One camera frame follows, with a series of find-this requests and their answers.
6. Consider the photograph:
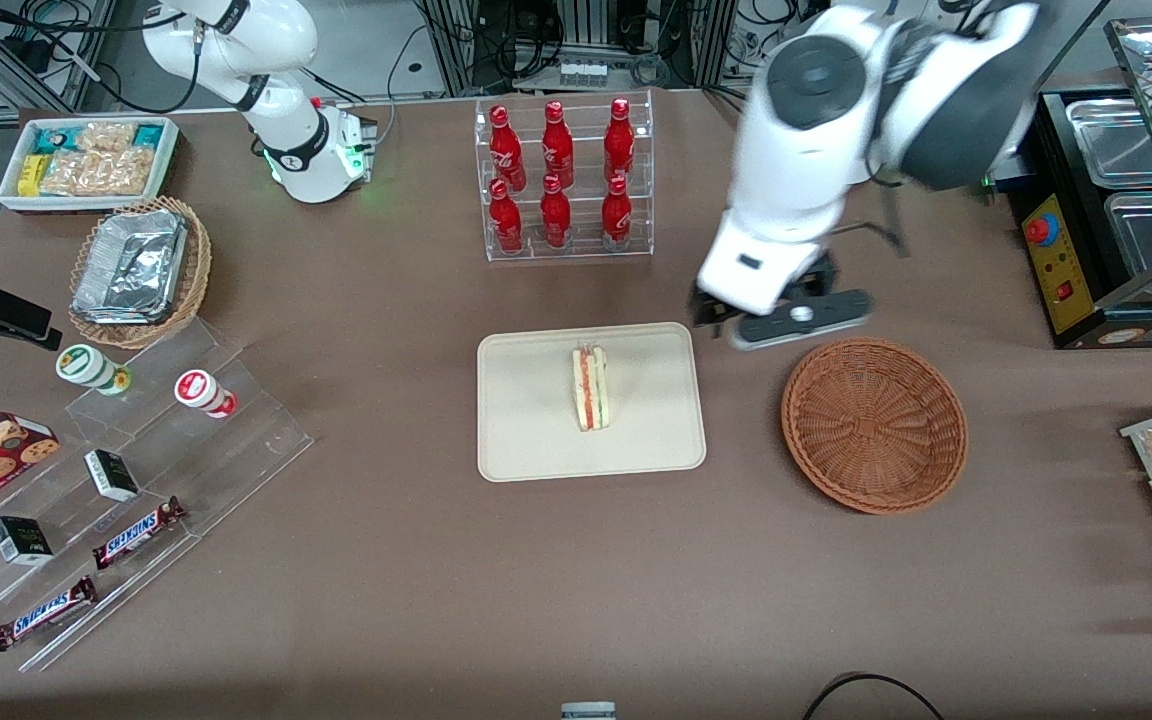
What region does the triangular sandwich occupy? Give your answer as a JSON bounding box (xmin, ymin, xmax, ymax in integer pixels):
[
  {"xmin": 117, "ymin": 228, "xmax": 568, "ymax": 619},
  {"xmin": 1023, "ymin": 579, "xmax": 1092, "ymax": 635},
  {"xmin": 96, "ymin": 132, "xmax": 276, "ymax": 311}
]
[{"xmin": 572, "ymin": 342, "xmax": 612, "ymax": 433}]

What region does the brown round wicker basket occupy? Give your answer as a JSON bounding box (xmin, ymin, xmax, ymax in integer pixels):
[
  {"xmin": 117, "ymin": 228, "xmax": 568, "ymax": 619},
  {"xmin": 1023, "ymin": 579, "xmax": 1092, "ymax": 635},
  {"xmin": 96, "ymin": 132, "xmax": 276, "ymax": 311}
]
[{"xmin": 781, "ymin": 338, "xmax": 969, "ymax": 516}]

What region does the beige plastic tray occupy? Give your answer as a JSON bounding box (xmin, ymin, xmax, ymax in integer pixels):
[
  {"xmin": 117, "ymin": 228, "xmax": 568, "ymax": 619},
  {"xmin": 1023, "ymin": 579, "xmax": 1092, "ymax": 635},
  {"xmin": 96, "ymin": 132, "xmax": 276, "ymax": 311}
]
[{"xmin": 476, "ymin": 322, "xmax": 708, "ymax": 483}]

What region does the light oval wicker basket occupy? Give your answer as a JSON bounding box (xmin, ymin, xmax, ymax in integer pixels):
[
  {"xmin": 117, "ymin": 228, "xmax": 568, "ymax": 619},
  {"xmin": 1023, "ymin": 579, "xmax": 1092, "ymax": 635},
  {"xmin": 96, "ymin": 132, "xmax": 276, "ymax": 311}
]
[{"xmin": 68, "ymin": 195, "xmax": 213, "ymax": 351}]

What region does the red cola bottle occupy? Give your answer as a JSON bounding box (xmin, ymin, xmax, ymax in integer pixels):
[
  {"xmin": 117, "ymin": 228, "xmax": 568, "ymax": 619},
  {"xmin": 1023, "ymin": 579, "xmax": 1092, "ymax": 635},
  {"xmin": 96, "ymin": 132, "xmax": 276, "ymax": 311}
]
[
  {"xmin": 489, "ymin": 179, "xmax": 524, "ymax": 254},
  {"xmin": 489, "ymin": 104, "xmax": 527, "ymax": 191},
  {"xmin": 540, "ymin": 173, "xmax": 572, "ymax": 249},
  {"xmin": 601, "ymin": 175, "xmax": 633, "ymax": 251},
  {"xmin": 542, "ymin": 100, "xmax": 575, "ymax": 189},
  {"xmin": 604, "ymin": 97, "xmax": 636, "ymax": 183}
]

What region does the clear acrylic bottle rack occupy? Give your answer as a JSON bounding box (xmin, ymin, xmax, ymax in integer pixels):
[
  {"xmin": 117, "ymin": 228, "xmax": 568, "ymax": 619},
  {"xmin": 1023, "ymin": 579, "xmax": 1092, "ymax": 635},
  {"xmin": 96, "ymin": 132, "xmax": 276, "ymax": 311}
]
[{"xmin": 474, "ymin": 88, "xmax": 655, "ymax": 263}]

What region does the black food warmer machine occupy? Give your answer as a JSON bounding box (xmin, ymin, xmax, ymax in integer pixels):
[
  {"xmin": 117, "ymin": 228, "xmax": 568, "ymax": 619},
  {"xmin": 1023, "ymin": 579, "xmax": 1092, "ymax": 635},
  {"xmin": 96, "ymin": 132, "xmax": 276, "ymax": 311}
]
[{"xmin": 986, "ymin": 15, "xmax": 1152, "ymax": 351}]

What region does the steel food pan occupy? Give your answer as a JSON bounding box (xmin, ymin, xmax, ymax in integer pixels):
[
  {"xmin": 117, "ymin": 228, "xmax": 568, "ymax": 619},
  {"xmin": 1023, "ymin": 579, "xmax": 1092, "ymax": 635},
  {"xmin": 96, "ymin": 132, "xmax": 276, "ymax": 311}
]
[{"xmin": 1064, "ymin": 97, "xmax": 1152, "ymax": 189}]

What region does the clear acrylic stepped display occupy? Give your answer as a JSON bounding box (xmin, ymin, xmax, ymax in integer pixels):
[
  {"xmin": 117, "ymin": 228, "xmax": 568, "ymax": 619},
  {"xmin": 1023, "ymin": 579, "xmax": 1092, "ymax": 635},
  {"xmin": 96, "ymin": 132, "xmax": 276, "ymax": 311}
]
[{"xmin": 0, "ymin": 316, "xmax": 315, "ymax": 673}]

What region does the red lid white cup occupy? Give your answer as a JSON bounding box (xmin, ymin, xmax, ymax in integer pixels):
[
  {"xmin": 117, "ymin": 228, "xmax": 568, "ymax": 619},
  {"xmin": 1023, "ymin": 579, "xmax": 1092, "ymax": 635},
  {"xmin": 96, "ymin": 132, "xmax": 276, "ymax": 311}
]
[{"xmin": 174, "ymin": 369, "xmax": 238, "ymax": 419}]

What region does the aluminium foil container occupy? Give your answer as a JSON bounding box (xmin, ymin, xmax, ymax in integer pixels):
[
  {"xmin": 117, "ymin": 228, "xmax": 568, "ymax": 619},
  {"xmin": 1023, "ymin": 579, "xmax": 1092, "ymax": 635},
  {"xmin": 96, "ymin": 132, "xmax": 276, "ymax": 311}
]
[{"xmin": 72, "ymin": 208, "xmax": 189, "ymax": 326}]

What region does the snickers chocolate bar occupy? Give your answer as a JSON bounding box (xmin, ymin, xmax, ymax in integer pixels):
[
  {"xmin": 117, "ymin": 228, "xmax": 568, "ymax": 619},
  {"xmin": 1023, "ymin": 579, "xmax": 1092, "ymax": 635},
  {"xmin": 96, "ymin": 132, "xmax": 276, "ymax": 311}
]
[
  {"xmin": 0, "ymin": 576, "xmax": 99, "ymax": 653},
  {"xmin": 91, "ymin": 496, "xmax": 187, "ymax": 571}
]

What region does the small black box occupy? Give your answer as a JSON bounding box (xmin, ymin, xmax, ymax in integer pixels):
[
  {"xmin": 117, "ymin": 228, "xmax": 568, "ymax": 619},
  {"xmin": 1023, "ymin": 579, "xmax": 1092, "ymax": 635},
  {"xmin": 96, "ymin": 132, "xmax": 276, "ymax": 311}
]
[
  {"xmin": 84, "ymin": 449, "xmax": 140, "ymax": 503},
  {"xmin": 0, "ymin": 516, "xmax": 54, "ymax": 567}
]

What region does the clear cracker bag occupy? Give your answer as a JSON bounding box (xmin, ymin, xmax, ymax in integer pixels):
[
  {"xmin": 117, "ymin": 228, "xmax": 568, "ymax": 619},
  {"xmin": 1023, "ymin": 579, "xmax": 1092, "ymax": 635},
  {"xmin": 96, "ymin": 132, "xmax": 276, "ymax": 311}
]
[
  {"xmin": 76, "ymin": 121, "xmax": 139, "ymax": 154},
  {"xmin": 39, "ymin": 148, "xmax": 157, "ymax": 197}
]

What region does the green lid white cup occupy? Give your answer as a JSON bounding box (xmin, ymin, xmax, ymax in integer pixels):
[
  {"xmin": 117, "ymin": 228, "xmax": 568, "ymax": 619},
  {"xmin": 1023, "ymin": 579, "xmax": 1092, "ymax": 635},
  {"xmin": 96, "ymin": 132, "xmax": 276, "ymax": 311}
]
[{"xmin": 56, "ymin": 344, "xmax": 132, "ymax": 397}]

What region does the white rectangular snack bin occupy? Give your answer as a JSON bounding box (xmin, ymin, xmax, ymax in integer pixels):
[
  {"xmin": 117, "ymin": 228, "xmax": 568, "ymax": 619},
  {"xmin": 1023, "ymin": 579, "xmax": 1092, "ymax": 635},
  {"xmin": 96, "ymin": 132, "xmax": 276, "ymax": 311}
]
[{"xmin": 0, "ymin": 116, "xmax": 181, "ymax": 215}]

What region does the aluminium equipment frame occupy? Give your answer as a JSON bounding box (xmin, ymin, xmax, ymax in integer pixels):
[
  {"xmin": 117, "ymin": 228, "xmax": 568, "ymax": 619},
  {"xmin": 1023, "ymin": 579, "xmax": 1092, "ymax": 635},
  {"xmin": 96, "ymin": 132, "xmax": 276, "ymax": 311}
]
[{"xmin": 416, "ymin": 0, "xmax": 767, "ymax": 97}]

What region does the black cable loop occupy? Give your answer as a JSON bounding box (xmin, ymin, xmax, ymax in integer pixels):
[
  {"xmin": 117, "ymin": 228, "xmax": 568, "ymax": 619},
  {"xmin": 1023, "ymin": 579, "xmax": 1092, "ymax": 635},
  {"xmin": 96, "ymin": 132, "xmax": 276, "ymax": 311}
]
[{"xmin": 801, "ymin": 672, "xmax": 947, "ymax": 720}]

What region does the black clamp mount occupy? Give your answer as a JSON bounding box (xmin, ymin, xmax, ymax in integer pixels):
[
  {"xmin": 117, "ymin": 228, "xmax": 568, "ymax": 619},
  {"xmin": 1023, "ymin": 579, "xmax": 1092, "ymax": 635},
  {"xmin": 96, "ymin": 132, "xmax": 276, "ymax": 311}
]
[{"xmin": 0, "ymin": 268, "xmax": 64, "ymax": 353}]

